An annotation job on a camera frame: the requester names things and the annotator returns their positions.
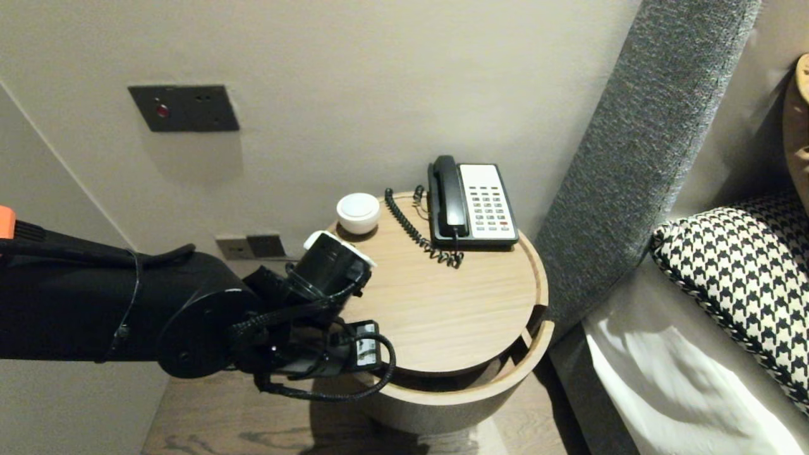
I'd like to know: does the round wooden bedside table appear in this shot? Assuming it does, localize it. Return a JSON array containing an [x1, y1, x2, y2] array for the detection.
[[316, 191, 549, 437]]

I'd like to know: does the white round bowl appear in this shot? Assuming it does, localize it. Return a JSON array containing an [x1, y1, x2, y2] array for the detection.
[[336, 193, 382, 236]]

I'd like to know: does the black telephone handset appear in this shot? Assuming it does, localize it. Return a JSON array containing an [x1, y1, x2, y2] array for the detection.
[[432, 155, 470, 238]]

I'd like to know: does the black and white desk telephone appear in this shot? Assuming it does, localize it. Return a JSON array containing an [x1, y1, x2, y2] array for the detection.
[[428, 163, 520, 249]]

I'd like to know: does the grey fabric bed base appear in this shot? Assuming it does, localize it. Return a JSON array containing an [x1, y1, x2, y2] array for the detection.
[[549, 322, 639, 455]]

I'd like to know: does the white bed sheet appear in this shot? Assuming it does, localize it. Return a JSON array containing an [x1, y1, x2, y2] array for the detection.
[[581, 253, 809, 455]]

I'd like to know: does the grey fabric headboard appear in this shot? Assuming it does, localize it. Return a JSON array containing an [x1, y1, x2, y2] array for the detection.
[[534, 0, 762, 345]]

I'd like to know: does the houndstooth black white pillow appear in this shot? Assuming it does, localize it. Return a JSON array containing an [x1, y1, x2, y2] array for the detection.
[[650, 190, 809, 421]]

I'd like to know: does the beige headboard panel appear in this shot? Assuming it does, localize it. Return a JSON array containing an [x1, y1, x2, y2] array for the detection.
[[670, 0, 809, 222]]

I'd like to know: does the brown cushion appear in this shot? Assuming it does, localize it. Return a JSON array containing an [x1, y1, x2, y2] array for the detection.
[[782, 54, 809, 215]]

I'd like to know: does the black sleeved arm cable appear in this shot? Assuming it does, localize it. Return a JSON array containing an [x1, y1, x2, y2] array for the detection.
[[0, 243, 397, 403]]

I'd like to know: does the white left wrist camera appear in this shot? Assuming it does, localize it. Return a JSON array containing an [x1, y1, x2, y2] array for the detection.
[[303, 231, 378, 269]]

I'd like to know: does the dark grey wall socket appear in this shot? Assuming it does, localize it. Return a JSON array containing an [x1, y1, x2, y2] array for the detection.
[[246, 234, 286, 258]]

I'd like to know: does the beige wall socket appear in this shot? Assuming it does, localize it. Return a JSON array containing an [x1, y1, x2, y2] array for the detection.
[[216, 237, 253, 260]]

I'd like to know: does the black coiled phone cord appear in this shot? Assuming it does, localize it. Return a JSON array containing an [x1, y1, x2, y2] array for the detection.
[[384, 185, 465, 269]]

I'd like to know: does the black wall switch panel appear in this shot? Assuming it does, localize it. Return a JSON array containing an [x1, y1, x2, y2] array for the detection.
[[128, 85, 241, 133]]

